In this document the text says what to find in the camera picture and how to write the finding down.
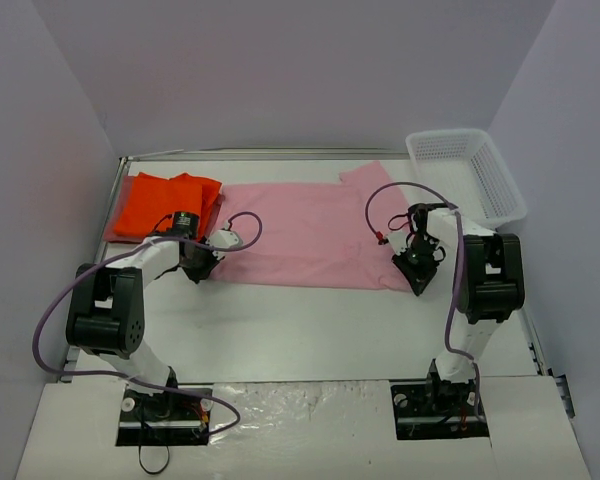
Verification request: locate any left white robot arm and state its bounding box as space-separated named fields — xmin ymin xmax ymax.
xmin=66 ymin=211 xmax=242 ymax=418

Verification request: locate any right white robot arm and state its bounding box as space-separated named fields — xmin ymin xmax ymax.
xmin=385 ymin=203 xmax=525 ymax=413

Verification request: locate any folded orange t shirt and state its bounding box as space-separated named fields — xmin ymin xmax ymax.
xmin=113 ymin=171 xmax=224 ymax=239

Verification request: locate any white plastic basket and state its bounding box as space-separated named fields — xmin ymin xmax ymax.
xmin=405 ymin=128 xmax=527 ymax=229

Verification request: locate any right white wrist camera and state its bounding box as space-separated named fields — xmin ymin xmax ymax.
xmin=385 ymin=230 xmax=408 ymax=255

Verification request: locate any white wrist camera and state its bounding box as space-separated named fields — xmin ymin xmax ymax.
xmin=385 ymin=230 xmax=408 ymax=255
xmin=208 ymin=229 xmax=243 ymax=253

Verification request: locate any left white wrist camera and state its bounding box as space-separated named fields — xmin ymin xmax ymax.
xmin=208 ymin=229 xmax=243 ymax=253

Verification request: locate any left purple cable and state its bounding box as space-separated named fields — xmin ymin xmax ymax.
xmin=32 ymin=211 xmax=264 ymax=435

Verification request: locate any purple cable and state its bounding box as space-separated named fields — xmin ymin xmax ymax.
xmin=32 ymin=211 xmax=264 ymax=435
xmin=364 ymin=181 xmax=485 ymax=421

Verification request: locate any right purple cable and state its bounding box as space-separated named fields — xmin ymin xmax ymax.
xmin=364 ymin=181 xmax=485 ymax=421

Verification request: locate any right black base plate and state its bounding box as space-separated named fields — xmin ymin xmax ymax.
xmin=390 ymin=381 xmax=489 ymax=441

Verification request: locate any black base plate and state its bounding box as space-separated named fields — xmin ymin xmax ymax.
xmin=116 ymin=388 xmax=213 ymax=447
xmin=390 ymin=381 xmax=489 ymax=441

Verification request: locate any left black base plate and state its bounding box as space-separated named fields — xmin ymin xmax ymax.
xmin=116 ymin=388 xmax=213 ymax=447

